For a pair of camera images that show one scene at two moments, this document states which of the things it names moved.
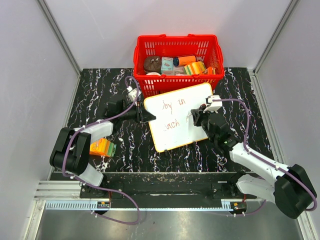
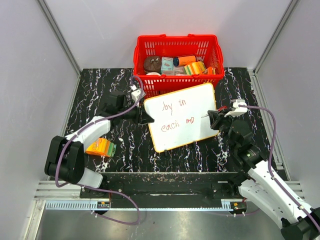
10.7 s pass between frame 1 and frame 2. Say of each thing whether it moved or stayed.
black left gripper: stayed
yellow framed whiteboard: stayed
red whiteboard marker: moved
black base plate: stayed
